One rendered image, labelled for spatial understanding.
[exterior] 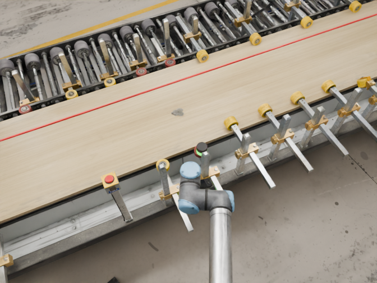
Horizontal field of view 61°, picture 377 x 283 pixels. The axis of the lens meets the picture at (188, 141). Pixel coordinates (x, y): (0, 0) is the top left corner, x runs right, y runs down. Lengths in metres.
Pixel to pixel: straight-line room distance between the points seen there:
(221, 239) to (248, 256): 1.43
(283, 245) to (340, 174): 0.87
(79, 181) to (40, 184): 0.23
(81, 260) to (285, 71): 2.11
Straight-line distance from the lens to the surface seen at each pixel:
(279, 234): 2.80
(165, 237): 2.72
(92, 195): 2.10
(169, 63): 2.48
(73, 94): 2.42
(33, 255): 2.16
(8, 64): 2.95
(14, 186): 2.16
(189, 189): 1.38
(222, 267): 1.24
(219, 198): 1.37
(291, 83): 2.43
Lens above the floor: 2.60
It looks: 57 degrees down
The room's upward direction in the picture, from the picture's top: 2 degrees counter-clockwise
